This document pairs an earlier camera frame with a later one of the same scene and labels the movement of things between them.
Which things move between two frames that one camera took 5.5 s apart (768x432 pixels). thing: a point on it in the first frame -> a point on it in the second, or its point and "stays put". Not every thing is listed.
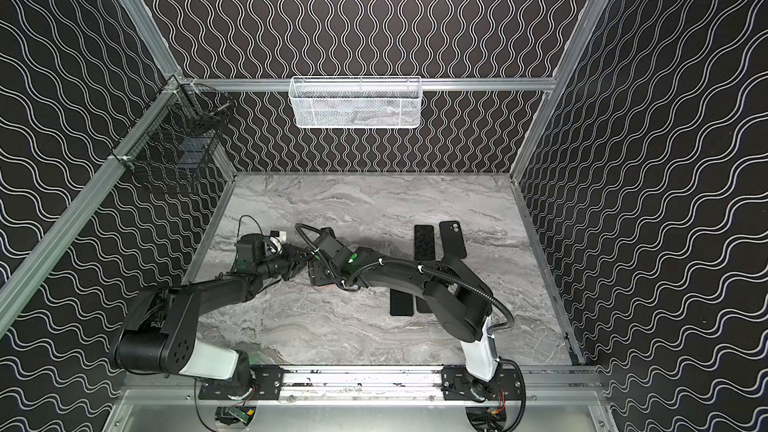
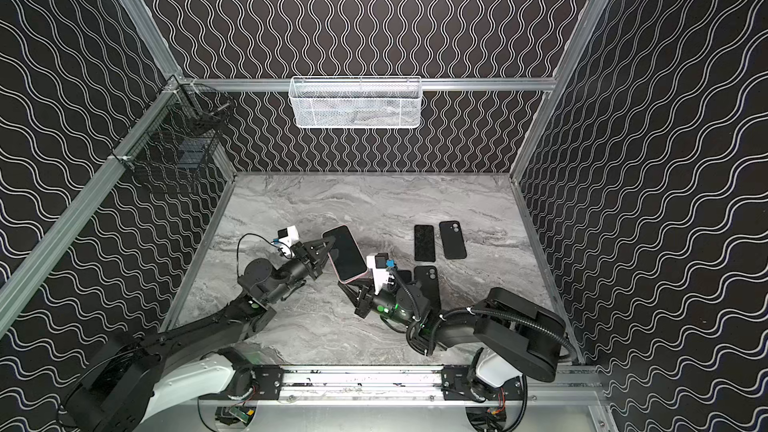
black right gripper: [323, 267] -> [365, 299]
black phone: [424, 242] stays put
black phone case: [453, 242] stays put
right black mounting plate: [458, 385] stays put
